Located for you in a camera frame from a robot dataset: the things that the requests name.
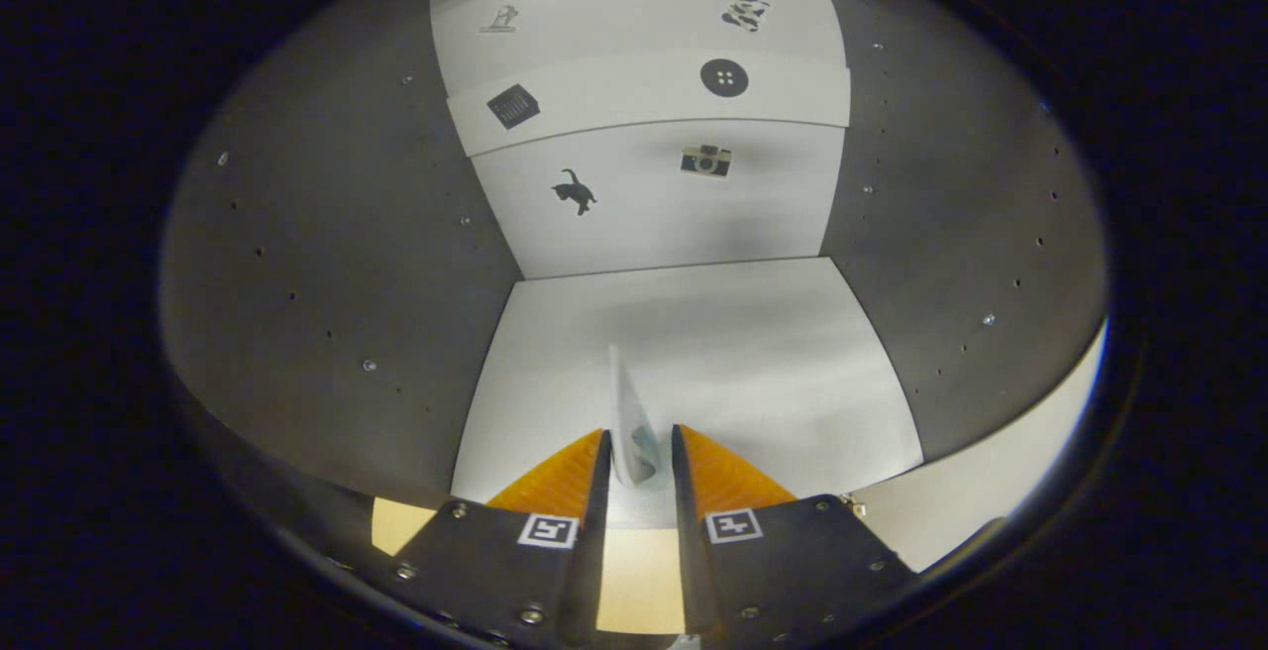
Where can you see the beige cabinet door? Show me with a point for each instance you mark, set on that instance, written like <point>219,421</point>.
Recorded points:
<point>991,491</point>

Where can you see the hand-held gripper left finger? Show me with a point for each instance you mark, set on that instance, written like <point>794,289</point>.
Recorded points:
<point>592,531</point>

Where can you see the white cabinet shelf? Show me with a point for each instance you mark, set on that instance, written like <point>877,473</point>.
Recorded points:
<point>743,363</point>

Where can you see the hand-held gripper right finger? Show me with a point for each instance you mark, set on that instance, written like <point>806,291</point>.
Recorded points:
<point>691,531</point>

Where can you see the dark grey cabinet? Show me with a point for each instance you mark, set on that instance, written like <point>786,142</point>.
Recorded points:
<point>347,234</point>

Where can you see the thin white packet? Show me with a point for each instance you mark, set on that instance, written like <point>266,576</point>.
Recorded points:
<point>632,432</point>

